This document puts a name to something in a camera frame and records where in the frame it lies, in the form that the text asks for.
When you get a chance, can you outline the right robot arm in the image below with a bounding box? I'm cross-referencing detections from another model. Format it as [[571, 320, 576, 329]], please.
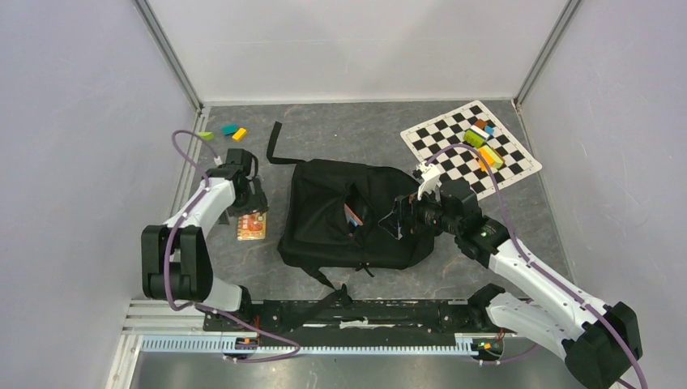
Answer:
[[379, 179, 647, 388]]

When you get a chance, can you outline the teal toy block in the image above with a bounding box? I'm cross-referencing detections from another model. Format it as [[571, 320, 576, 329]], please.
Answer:
[[221, 124, 239, 136]]

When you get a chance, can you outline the brown blue block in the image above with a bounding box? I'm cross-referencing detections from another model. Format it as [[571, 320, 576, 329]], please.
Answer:
[[474, 119, 494, 136]]

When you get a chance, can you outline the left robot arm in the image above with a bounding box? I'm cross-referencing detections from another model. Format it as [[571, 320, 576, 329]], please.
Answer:
[[141, 148, 268, 331]]

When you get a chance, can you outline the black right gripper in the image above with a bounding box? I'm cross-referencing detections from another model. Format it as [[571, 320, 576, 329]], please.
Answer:
[[378, 180, 460, 239]]

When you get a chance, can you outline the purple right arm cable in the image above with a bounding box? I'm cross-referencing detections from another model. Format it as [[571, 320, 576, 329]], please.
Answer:
[[426, 143, 650, 389]]

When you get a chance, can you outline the black white chessboard mat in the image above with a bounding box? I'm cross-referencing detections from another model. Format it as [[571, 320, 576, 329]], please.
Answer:
[[399, 100, 543, 203]]

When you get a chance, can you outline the green half-round block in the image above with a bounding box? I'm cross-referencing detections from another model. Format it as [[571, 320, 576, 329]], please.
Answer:
[[198, 131, 215, 141]]

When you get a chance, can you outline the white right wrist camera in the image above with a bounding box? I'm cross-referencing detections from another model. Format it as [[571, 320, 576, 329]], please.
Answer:
[[413, 162, 442, 201]]

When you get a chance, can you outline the green white block stack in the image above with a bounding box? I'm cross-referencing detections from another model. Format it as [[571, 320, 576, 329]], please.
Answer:
[[463, 127, 489, 148]]

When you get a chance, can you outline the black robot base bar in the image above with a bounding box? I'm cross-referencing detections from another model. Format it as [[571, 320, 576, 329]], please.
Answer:
[[203, 292, 507, 348]]

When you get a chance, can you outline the orange green block stack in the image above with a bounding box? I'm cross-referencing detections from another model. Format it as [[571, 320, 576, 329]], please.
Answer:
[[477, 144, 504, 172]]

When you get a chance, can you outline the black student backpack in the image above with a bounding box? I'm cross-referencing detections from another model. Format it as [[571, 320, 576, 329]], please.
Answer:
[[267, 122, 435, 287]]

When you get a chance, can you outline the white slotted cable duct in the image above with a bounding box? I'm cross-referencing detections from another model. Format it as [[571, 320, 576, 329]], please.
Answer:
[[140, 332, 484, 357]]

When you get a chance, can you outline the aluminium frame rail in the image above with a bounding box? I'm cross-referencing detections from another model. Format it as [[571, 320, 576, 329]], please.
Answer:
[[105, 0, 211, 389]]

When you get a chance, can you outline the yellow toy block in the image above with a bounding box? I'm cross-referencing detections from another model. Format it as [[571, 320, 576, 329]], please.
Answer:
[[232, 127, 247, 142]]

